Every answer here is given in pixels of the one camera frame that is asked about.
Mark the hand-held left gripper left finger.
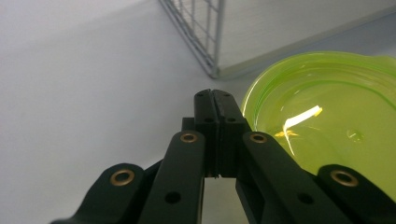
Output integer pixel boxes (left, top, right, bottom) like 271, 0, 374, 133
181, 89, 219, 179

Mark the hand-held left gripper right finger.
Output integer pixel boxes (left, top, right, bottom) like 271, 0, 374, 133
213, 89, 252, 179

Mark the clear container with green lid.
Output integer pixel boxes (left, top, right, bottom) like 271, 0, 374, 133
241, 50, 396, 202

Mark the silver metal wire rack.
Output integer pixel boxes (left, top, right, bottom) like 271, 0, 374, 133
158, 0, 396, 80

